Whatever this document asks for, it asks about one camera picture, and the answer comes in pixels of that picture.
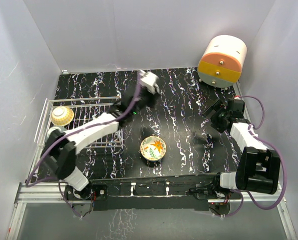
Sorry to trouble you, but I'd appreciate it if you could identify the white wire dish rack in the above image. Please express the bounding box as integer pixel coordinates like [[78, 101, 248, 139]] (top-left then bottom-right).
[[34, 96, 123, 149]]

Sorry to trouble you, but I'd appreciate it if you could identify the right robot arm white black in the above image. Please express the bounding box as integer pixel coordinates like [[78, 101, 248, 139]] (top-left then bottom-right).
[[204, 97, 281, 199]]

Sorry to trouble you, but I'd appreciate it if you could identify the orange flower bowl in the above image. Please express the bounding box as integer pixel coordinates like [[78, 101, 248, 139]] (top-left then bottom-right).
[[140, 136, 167, 162]]

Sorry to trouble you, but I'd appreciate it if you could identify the grey bowl red rim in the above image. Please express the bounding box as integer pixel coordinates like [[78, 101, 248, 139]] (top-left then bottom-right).
[[46, 126, 66, 138]]

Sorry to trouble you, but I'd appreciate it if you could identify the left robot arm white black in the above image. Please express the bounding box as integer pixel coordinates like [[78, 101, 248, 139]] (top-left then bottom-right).
[[41, 85, 160, 200]]

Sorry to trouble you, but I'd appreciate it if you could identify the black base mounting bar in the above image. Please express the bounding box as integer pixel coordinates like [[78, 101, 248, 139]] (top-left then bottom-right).
[[64, 182, 232, 211]]

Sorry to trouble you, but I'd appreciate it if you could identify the yellow teal patterned bowl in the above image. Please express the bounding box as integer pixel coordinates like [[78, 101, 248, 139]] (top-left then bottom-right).
[[51, 106, 74, 127]]

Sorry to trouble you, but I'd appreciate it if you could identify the aluminium frame rail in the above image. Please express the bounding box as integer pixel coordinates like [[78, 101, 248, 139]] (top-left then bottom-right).
[[6, 82, 298, 240]]

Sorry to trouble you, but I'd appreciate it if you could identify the round pastel drawer cabinet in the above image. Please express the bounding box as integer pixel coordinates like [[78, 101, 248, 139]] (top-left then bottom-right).
[[197, 35, 247, 88]]

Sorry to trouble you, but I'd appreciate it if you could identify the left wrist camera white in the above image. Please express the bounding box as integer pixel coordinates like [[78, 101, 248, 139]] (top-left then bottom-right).
[[139, 70, 160, 95]]

